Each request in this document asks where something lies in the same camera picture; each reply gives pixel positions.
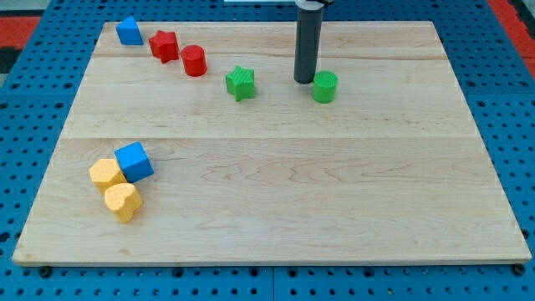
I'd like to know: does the green cylinder block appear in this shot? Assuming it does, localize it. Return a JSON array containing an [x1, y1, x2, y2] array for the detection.
[[312, 70, 339, 104]]

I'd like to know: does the green star block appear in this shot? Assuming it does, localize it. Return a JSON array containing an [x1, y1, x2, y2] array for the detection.
[[225, 65, 256, 102]]

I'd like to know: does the red star block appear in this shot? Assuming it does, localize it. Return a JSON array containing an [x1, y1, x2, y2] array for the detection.
[[148, 30, 180, 64]]

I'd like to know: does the light wooden board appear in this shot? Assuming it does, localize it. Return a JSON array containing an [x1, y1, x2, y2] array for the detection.
[[13, 21, 532, 267]]

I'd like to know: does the red cylinder block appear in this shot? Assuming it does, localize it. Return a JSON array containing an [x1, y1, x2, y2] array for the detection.
[[181, 45, 207, 77]]

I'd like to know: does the blue cube block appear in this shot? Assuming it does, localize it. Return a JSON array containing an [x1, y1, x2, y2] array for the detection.
[[115, 141, 154, 183]]

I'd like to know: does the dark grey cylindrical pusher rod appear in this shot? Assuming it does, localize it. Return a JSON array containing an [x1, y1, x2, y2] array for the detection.
[[293, 0, 334, 84]]

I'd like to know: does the yellow heart block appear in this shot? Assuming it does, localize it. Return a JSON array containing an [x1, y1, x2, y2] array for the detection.
[[104, 183, 143, 223]]

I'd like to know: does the yellow hexagon block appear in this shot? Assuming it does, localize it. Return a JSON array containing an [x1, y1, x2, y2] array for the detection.
[[89, 158, 126, 195]]

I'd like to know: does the blue triangular prism block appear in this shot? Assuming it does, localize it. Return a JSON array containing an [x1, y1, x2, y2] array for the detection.
[[115, 16, 144, 45]]

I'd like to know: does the blue perforated mat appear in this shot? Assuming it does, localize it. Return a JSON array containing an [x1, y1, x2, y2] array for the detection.
[[1, 0, 534, 300]]

